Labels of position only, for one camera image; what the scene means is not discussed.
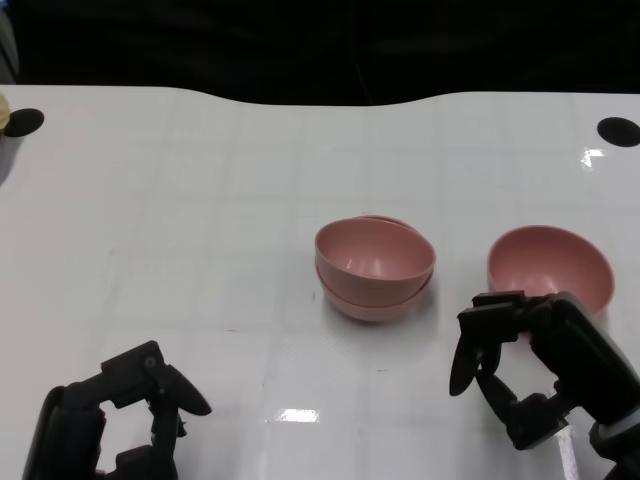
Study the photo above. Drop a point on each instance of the pink bowl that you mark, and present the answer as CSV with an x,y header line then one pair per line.
x,y
370,250
370,310
545,265

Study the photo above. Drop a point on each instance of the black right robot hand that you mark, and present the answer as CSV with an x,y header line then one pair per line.
x,y
580,350

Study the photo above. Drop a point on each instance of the black round table grommet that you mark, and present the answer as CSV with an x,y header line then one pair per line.
x,y
620,131
25,122

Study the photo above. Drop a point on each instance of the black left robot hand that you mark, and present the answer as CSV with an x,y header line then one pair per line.
x,y
65,425

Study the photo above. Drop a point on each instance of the yellow rolled towel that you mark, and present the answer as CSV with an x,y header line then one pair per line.
x,y
3,115

